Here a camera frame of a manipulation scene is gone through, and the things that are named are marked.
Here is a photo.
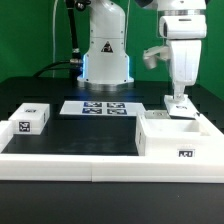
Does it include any white obstacle fence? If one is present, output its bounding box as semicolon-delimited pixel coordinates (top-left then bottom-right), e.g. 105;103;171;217
0;121;13;153
0;154;224;183

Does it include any white cabinet body box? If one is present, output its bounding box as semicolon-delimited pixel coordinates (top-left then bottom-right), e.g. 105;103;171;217
135;111;224;158

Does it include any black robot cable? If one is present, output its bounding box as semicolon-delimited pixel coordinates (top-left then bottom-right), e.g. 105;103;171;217
32;0;92;79

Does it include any white obstacle fence front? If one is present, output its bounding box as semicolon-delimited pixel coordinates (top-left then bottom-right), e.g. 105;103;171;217
0;154;224;183

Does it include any white obstacle fence left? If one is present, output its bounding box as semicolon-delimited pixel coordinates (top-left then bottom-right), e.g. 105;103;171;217
0;121;13;153

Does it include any white thin cable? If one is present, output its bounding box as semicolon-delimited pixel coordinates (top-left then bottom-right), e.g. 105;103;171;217
51;0;59;78

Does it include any white cabinet top block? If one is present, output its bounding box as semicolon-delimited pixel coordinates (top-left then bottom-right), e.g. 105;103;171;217
9;103;50;135

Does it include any white base marker sheet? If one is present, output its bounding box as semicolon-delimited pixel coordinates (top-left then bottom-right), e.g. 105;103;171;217
60;101;145;116

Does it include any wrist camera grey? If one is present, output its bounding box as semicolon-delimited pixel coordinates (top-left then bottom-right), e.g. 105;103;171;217
143;46;170;69

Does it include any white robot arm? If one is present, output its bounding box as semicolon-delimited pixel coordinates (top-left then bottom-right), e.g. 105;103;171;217
79;0;207;102

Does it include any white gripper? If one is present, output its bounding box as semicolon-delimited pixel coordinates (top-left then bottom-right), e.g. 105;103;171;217
159;15;207;101

